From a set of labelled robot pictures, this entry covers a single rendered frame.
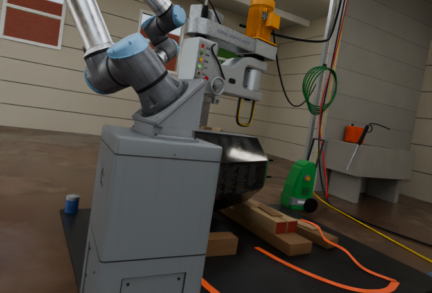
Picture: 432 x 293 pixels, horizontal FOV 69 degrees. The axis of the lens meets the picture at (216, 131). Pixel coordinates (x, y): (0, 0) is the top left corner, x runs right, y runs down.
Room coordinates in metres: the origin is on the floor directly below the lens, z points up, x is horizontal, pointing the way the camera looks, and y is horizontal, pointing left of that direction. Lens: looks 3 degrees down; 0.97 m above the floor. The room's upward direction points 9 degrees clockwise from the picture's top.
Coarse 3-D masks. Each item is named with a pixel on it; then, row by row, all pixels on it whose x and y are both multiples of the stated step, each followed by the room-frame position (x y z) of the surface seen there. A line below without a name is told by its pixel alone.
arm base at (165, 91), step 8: (160, 80) 1.18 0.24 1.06; (168, 80) 1.20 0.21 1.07; (176, 80) 1.23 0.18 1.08; (144, 88) 1.17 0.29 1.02; (152, 88) 1.17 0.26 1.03; (160, 88) 1.18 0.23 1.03; (168, 88) 1.19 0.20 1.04; (176, 88) 1.20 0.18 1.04; (144, 96) 1.19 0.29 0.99; (152, 96) 1.18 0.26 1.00; (160, 96) 1.18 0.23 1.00; (168, 96) 1.18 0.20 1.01; (176, 96) 1.20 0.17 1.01; (144, 104) 1.21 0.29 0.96; (152, 104) 1.20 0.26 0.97; (160, 104) 1.18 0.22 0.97
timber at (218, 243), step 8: (216, 232) 2.19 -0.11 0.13; (224, 232) 2.22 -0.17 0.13; (208, 240) 2.04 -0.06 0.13; (216, 240) 2.07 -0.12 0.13; (224, 240) 2.10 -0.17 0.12; (232, 240) 2.12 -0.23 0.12; (208, 248) 2.04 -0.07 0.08; (216, 248) 2.07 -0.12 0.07; (224, 248) 2.10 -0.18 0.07; (232, 248) 2.13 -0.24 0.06
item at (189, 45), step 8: (184, 40) 2.54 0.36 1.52; (192, 40) 2.47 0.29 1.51; (208, 40) 2.47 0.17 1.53; (184, 48) 2.53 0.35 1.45; (192, 48) 2.46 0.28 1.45; (216, 48) 2.53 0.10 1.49; (184, 56) 2.52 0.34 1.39; (192, 56) 2.45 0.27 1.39; (184, 64) 2.51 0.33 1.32; (192, 64) 2.43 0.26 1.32; (208, 64) 2.50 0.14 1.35; (184, 72) 2.50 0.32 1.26; (208, 72) 2.50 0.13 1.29; (208, 80) 2.51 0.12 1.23; (208, 88) 2.52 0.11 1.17
